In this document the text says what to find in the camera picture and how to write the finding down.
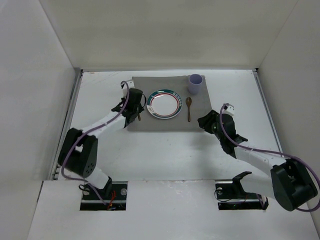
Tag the brown wooden spoon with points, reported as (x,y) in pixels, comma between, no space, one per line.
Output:
(188,102)

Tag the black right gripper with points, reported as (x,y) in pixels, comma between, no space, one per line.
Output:
(208,122)

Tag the right aluminium table rail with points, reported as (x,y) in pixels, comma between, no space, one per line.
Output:
(262,94)

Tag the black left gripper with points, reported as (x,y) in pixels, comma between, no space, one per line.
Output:
(131,115)

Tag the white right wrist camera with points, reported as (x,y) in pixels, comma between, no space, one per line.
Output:
(229,109)

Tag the aluminium table rail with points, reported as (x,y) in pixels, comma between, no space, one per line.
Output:
(262,94)
(67,120)

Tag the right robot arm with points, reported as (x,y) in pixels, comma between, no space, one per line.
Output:
(287,178)

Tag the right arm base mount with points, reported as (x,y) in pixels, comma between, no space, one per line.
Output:
(231,196)

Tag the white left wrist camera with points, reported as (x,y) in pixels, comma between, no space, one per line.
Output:
(126,85)

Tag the white plate green red rim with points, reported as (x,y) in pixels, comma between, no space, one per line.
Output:
(164,104)

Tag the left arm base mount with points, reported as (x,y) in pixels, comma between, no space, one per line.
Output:
(115,199)

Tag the purple cup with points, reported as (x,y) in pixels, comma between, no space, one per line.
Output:
(195,83)

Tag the left aluminium table rail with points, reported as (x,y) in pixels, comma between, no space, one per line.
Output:
(67,120)

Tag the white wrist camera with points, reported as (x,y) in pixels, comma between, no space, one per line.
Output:
(229,109)
(126,85)

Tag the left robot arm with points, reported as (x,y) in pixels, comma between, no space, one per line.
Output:
(79,153)

